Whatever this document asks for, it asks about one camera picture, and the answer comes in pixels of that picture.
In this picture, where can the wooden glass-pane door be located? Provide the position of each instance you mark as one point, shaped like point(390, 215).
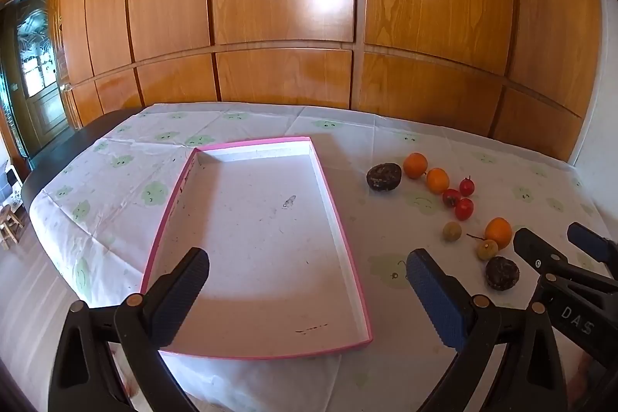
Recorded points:
point(38, 79)

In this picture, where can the dark brown wrinkled fruit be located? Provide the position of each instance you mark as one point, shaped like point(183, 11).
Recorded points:
point(502, 273)
point(384, 177)

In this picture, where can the pink white shallow tray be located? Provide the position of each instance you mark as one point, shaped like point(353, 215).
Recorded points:
point(265, 223)

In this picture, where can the wooden panelled wardrobe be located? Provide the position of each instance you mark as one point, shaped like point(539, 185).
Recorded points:
point(289, 6)

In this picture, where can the white cloud-print tablecloth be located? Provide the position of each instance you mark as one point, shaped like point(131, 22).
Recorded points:
point(338, 137)

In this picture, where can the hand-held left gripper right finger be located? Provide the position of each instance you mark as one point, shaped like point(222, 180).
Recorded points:
point(437, 296)

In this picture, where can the dark table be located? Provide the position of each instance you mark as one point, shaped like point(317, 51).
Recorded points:
point(62, 151)

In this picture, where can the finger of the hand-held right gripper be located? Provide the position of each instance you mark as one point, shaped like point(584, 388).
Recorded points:
point(531, 248)
point(589, 243)

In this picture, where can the orange with twig stem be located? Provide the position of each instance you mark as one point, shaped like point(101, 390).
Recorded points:
point(498, 233)

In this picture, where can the small tan round fruit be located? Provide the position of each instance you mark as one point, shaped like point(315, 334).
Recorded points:
point(452, 231)
point(487, 249)

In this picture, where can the red cherry tomato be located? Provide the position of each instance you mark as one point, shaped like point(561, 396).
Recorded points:
point(464, 209)
point(452, 197)
point(467, 186)

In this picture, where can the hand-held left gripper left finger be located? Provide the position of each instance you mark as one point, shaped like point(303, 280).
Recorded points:
point(181, 291)

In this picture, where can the small wooden stool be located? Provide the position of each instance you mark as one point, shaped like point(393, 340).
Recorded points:
point(9, 223)

